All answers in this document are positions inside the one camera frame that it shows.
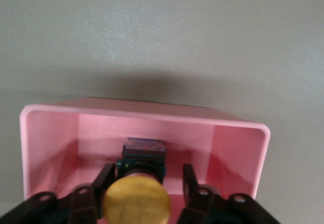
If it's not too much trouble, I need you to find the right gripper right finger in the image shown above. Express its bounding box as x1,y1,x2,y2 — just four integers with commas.
176,163,282,224

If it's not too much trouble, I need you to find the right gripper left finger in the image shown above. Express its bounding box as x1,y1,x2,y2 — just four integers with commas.
0,163,116,224

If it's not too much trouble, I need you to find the yellow push button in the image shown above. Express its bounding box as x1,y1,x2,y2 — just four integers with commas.
102,137,171,224

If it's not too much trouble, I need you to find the pink plastic bin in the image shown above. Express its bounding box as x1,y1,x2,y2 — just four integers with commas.
19,97,271,222

